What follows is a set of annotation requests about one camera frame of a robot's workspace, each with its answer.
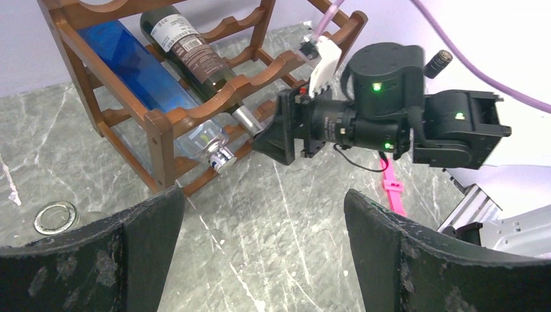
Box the blue square glass bottle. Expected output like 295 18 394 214
78 21 237 173

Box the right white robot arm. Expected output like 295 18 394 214
253 42 512 174

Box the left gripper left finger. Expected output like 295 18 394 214
1 187 185 311

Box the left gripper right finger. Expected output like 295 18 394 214
344 189 550 311

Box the wooden wine rack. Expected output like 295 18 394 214
36 0 369 199

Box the labelled green wine bottle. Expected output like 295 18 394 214
140 5 266 138

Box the clear tall glass bottle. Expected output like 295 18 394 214
33 201 80 236

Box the pink plastic clip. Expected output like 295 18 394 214
379 159 407 216

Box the clear square liquor bottle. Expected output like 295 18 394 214
424 49 453 79

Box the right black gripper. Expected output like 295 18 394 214
252 86 357 166

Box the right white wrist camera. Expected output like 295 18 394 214
297 36 342 99

